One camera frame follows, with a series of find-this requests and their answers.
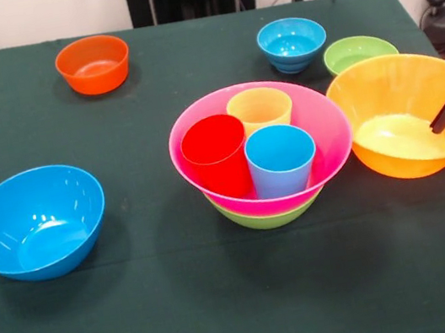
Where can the large green bowl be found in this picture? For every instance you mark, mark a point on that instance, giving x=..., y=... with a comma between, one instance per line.
x=270, y=220

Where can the yellow cup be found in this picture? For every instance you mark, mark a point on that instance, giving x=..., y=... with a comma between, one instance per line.
x=260, y=109

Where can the small red-orange bowl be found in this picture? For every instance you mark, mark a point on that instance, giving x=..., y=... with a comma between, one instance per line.
x=100, y=50

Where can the dark green tablecloth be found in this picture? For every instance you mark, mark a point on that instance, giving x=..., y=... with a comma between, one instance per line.
x=166, y=312

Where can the blue cup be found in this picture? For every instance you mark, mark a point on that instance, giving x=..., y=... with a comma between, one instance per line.
x=282, y=165

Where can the small green bowl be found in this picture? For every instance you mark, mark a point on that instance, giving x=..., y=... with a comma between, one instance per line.
x=357, y=50

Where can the large orange bowl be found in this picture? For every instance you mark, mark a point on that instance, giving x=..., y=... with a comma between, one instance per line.
x=386, y=96

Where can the small blue bowl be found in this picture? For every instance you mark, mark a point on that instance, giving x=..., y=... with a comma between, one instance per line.
x=291, y=44

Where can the red cup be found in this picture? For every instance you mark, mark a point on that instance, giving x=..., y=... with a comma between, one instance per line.
x=216, y=154

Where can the large blue bowl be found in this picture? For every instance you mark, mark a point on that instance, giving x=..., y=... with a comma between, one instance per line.
x=35, y=223

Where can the large pink bowl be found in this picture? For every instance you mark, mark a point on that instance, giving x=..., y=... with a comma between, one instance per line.
x=326, y=123

